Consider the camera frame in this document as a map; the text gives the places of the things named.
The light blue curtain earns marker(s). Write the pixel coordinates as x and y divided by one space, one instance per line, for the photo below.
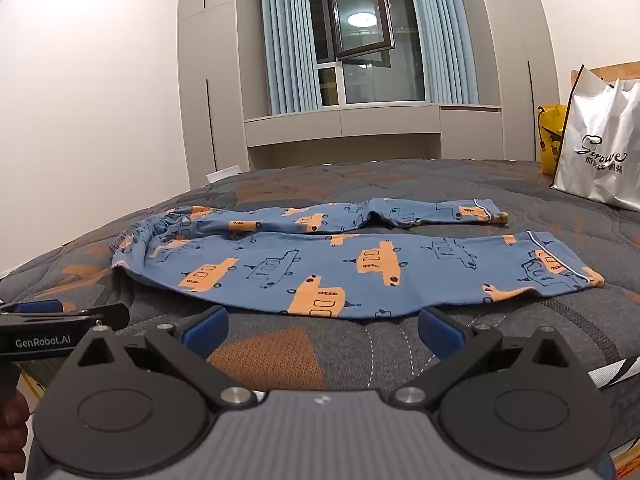
442 35
290 40

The window with open sash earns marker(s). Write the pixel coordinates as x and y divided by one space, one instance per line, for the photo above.
370 75

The beige wardrobe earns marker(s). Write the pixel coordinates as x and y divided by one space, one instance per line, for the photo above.
515 70
210 70

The wooden headboard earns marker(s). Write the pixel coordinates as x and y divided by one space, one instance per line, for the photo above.
620 71

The person's left hand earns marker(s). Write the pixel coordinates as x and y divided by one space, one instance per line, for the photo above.
11 422

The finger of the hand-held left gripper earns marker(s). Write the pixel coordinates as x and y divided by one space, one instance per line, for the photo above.
114 316
40 306

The beige window bench cabinet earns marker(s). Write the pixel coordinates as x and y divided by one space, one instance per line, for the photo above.
350 127

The blue pants with orange print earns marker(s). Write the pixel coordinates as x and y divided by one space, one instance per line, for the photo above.
325 275

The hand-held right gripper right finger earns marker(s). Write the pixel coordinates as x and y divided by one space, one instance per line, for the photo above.
440 331

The small white box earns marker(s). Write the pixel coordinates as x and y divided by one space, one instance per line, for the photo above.
222 174

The grey orange quilted mattress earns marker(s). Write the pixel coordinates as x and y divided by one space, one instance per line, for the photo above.
500 325

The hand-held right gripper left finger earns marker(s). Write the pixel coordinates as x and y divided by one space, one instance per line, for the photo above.
206 331

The yellow bag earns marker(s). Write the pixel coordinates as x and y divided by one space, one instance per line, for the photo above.
550 140

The white shopping bag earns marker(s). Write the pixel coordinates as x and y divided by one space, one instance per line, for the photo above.
600 160

